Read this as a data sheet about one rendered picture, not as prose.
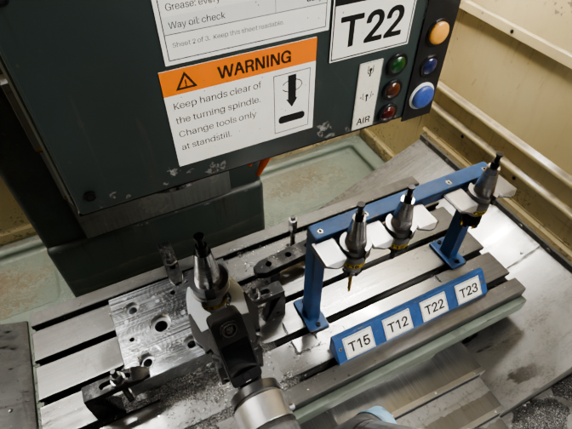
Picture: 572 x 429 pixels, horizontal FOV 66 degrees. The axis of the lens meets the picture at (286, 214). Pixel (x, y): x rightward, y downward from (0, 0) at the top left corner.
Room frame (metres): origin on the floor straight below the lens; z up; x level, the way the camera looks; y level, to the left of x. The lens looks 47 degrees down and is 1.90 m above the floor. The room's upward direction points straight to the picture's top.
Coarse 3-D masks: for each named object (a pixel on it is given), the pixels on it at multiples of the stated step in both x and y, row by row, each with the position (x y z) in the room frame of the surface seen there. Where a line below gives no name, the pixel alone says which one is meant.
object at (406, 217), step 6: (402, 198) 0.60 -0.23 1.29; (414, 198) 0.60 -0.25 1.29; (402, 204) 0.59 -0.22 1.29; (408, 204) 0.59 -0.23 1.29; (414, 204) 0.59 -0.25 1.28; (396, 210) 0.60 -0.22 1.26; (402, 210) 0.59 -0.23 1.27; (408, 210) 0.59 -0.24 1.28; (396, 216) 0.59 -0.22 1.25; (402, 216) 0.59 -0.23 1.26; (408, 216) 0.58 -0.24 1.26; (396, 222) 0.59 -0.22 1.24; (402, 222) 0.58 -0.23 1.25; (408, 222) 0.58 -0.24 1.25; (396, 228) 0.58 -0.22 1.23; (402, 228) 0.58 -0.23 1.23; (408, 228) 0.58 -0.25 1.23
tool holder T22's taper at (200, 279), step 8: (208, 248) 0.41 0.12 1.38; (200, 256) 0.39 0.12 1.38; (208, 256) 0.39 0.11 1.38; (200, 264) 0.39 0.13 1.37; (208, 264) 0.39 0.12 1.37; (216, 264) 0.40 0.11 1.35; (200, 272) 0.39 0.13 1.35; (208, 272) 0.39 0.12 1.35; (216, 272) 0.39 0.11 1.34; (200, 280) 0.38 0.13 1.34; (208, 280) 0.38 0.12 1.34; (216, 280) 0.39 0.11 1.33; (200, 288) 0.38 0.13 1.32; (208, 288) 0.38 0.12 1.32
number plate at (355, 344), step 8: (368, 328) 0.51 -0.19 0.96; (352, 336) 0.49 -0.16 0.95; (360, 336) 0.49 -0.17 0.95; (368, 336) 0.50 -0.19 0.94; (344, 344) 0.47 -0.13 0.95; (352, 344) 0.48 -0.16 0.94; (360, 344) 0.48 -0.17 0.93; (368, 344) 0.48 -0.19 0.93; (352, 352) 0.46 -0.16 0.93; (360, 352) 0.47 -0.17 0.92
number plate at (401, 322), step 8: (400, 312) 0.55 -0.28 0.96; (408, 312) 0.55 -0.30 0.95; (384, 320) 0.53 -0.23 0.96; (392, 320) 0.53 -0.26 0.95; (400, 320) 0.54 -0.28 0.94; (408, 320) 0.54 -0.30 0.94; (384, 328) 0.52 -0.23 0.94; (392, 328) 0.52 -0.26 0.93; (400, 328) 0.52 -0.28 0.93; (408, 328) 0.53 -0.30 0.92; (392, 336) 0.51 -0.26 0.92
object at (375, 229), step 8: (368, 224) 0.60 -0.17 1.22; (376, 224) 0.60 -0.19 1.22; (368, 232) 0.58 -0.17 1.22; (376, 232) 0.58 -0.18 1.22; (384, 232) 0.58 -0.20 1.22; (376, 240) 0.56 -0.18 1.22; (384, 240) 0.56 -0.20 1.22; (392, 240) 0.56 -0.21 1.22; (376, 248) 0.54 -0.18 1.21; (384, 248) 0.54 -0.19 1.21
